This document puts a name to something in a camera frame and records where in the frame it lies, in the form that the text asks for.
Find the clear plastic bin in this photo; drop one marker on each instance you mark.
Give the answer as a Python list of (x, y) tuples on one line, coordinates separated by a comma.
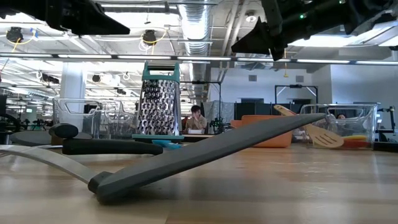
[(77, 118), (357, 121)]

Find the black background station frame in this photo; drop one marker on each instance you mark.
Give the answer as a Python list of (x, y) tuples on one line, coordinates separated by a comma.
[(295, 86)]

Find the blue silicone spoon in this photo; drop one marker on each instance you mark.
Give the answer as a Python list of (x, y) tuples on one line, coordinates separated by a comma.
[(164, 143)]

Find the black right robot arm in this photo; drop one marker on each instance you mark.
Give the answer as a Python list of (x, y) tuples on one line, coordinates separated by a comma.
[(342, 15)]

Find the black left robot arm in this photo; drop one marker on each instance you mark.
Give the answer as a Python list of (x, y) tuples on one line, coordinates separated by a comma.
[(25, 7)]

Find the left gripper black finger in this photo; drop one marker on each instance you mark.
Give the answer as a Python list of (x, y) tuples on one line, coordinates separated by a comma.
[(105, 31), (104, 20)]

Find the teal steel box grater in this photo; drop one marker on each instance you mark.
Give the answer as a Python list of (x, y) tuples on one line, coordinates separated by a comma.
[(158, 109)]

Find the black ceiling-hung device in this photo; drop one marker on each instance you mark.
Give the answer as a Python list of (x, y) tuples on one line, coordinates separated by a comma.
[(150, 37), (14, 35)]

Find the yellow silicone spoon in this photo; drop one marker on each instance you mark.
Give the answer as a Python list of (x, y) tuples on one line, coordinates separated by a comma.
[(356, 137)]

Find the silver ventilation duct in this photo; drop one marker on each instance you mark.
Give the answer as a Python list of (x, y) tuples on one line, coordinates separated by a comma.
[(196, 31)]

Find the person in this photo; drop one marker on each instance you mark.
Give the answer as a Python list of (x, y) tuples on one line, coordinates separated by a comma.
[(196, 121), (341, 116)]

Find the orange plastic bin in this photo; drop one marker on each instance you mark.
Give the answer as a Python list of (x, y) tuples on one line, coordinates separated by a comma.
[(276, 140)]

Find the wooden slotted spatula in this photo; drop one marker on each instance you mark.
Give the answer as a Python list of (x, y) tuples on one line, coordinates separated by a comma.
[(326, 138)]

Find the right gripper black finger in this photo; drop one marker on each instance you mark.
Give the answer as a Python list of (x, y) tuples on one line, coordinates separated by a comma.
[(258, 31), (259, 46)]

